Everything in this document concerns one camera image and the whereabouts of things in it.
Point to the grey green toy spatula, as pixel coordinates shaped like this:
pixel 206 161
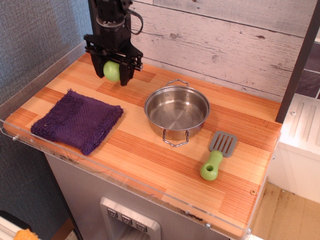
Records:
pixel 221 146

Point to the dark vertical post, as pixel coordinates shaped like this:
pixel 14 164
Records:
pixel 302 58

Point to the orange yellow object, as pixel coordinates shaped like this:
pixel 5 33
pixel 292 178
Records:
pixel 25 234

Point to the white toy sink unit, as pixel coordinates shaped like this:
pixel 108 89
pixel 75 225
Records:
pixel 295 165

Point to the purple folded towel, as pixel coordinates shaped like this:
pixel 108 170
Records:
pixel 78 121

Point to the stainless steel pot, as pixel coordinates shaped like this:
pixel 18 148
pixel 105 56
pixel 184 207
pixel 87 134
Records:
pixel 177 112

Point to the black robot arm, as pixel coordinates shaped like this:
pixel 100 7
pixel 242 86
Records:
pixel 113 24

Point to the silver dispenser button panel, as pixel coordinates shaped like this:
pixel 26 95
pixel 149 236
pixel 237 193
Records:
pixel 127 221

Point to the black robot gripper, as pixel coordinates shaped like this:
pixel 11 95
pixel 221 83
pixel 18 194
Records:
pixel 114 44

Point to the grey toy fridge cabinet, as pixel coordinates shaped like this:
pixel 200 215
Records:
pixel 83 192

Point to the clear acrylic edge guard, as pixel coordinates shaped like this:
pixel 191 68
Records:
pixel 135 158

